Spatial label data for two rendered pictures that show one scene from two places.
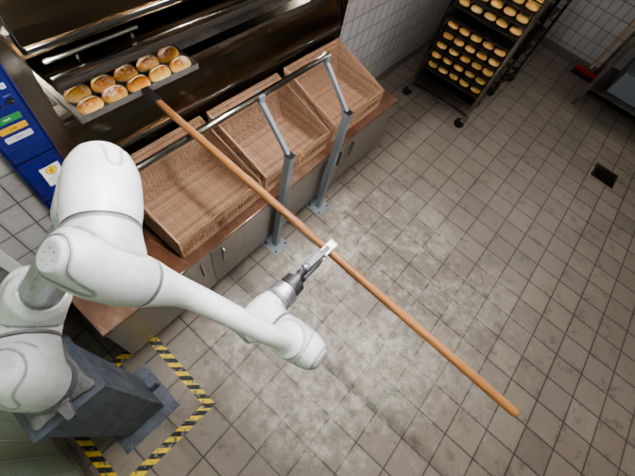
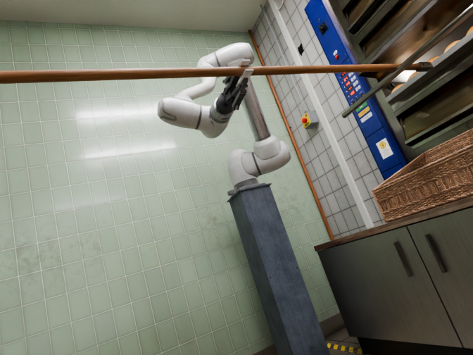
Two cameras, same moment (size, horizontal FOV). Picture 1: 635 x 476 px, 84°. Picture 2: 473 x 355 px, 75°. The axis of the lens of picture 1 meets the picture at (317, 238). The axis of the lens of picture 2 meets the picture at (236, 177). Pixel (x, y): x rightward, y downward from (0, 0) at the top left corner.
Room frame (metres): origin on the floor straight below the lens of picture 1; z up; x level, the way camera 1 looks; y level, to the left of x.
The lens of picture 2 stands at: (1.10, -0.84, 0.59)
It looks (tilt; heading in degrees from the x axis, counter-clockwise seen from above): 16 degrees up; 130
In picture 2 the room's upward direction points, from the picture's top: 18 degrees counter-clockwise
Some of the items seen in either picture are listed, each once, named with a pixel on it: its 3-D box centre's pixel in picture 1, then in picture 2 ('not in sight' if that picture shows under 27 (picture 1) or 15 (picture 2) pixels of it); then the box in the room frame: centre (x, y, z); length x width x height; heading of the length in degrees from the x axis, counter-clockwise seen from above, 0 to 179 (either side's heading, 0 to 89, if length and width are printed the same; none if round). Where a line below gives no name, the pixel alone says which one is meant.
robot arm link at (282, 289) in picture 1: (283, 294); (222, 109); (0.40, 0.04, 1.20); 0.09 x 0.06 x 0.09; 67
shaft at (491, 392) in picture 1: (315, 238); (260, 70); (0.64, 0.01, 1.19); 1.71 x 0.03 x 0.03; 67
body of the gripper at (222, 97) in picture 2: (298, 279); (228, 98); (0.47, 0.01, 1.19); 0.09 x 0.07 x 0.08; 157
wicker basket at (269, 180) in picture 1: (270, 131); not in sight; (1.50, 0.48, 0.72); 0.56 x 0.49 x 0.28; 157
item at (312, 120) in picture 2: not in sight; (309, 120); (0.18, 1.27, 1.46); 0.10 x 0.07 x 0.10; 157
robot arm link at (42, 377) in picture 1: (22, 374); (241, 166); (-0.05, 0.61, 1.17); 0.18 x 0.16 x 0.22; 33
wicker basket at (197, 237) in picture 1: (191, 184); (461, 161); (0.96, 0.71, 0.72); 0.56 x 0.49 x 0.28; 158
